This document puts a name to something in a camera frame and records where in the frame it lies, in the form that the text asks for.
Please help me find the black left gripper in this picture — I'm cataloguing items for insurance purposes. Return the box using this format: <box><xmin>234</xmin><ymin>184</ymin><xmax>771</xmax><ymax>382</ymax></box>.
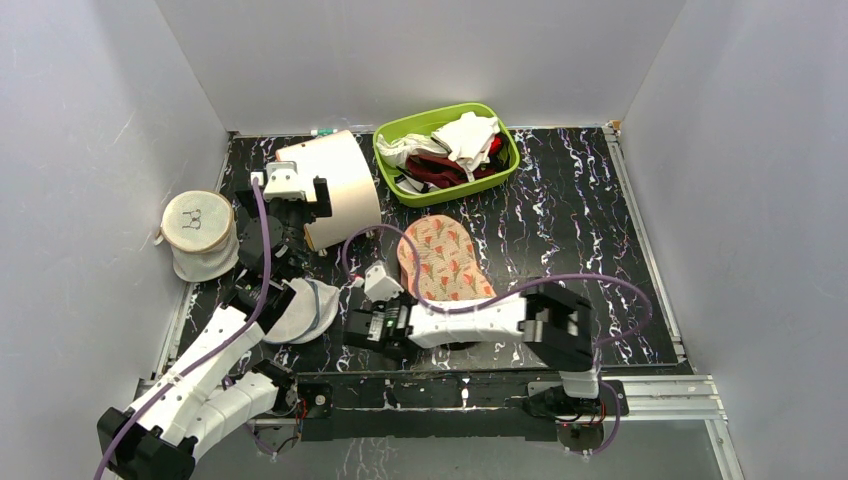
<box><xmin>240</xmin><ymin>178</ymin><xmax>329</xmax><ymax>278</ymax></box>

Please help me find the floral mesh laundry bag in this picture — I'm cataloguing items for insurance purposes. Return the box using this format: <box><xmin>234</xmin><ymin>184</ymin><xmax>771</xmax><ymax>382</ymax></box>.
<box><xmin>396</xmin><ymin>215</ymin><xmax>496</xmax><ymax>301</ymax></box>

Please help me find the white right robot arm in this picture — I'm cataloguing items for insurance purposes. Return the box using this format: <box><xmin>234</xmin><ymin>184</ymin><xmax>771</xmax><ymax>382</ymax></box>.
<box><xmin>343</xmin><ymin>283</ymin><xmax>603</xmax><ymax>414</ymax></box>

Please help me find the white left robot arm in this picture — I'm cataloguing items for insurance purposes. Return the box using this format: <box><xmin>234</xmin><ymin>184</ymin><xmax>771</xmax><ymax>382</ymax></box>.
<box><xmin>97</xmin><ymin>172</ymin><xmax>340</xmax><ymax>479</ymax></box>

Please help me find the white cylindrical mesh laundry bag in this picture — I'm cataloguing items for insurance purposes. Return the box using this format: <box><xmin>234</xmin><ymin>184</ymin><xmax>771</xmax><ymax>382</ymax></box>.
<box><xmin>154</xmin><ymin>190</ymin><xmax>239</xmax><ymax>283</ymax></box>

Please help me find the cream toy washing machine drum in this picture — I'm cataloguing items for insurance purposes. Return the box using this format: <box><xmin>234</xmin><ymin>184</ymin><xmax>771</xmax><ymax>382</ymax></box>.
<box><xmin>275</xmin><ymin>130</ymin><xmax>382</xmax><ymax>252</ymax></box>

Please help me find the green and white marker pen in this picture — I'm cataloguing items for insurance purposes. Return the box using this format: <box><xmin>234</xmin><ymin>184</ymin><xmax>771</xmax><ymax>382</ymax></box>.
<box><xmin>310</xmin><ymin>128</ymin><xmax>338</xmax><ymax>137</ymax></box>

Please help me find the dark red garment in basket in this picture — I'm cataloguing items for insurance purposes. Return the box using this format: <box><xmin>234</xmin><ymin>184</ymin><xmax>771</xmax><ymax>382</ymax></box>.
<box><xmin>404</xmin><ymin>155</ymin><xmax>497</xmax><ymax>189</ymax></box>

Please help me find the green plastic basket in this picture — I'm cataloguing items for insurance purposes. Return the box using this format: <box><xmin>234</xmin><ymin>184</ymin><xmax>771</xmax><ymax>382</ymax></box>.
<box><xmin>373</xmin><ymin>102</ymin><xmax>520</xmax><ymax>208</ymax></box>

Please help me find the white cloth in basket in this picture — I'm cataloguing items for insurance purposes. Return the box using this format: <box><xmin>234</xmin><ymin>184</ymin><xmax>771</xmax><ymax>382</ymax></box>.
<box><xmin>430</xmin><ymin>112</ymin><xmax>501</xmax><ymax>181</ymax></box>

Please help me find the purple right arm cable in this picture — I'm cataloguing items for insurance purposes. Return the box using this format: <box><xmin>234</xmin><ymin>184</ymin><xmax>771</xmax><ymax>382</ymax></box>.
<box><xmin>341</xmin><ymin>224</ymin><xmax>654</xmax><ymax>457</ymax></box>

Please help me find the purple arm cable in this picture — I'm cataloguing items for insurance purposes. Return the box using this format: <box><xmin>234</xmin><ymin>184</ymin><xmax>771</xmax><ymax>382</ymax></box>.
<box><xmin>341</xmin><ymin>224</ymin><xmax>654</xmax><ymax>457</ymax></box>
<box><xmin>92</xmin><ymin>177</ymin><xmax>274</xmax><ymax>480</ymax></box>

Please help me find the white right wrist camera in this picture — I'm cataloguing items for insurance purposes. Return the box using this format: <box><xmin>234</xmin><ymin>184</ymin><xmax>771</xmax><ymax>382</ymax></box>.
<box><xmin>363</xmin><ymin>261</ymin><xmax>404</xmax><ymax>302</ymax></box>

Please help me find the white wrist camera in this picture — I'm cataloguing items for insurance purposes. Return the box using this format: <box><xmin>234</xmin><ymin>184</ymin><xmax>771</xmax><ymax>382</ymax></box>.
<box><xmin>363</xmin><ymin>261</ymin><xmax>404</xmax><ymax>302</ymax></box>
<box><xmin>262</xmin><ymin>161</ymin><xmax>317</xmax><ymax>203</ymax></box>

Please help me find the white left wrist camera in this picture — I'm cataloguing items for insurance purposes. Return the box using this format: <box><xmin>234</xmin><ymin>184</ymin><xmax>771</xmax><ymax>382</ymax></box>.
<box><xmin>262</xmin><ymin>161</ymin><xmax>317</xmax><ymax>203</ymax></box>

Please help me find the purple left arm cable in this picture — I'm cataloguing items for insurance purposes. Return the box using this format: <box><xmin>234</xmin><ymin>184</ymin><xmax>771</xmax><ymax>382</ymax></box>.
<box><xmin>92</xmin><ymin>177</ymin><xmax>274</xmax><ymax>480</ymax></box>

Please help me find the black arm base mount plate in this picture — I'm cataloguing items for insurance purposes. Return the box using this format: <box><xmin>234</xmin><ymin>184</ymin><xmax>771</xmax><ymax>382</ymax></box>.
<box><xmin>283</xmin><ymin>370</ymin><xmax>630</xmax><ymax>446</ymax></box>

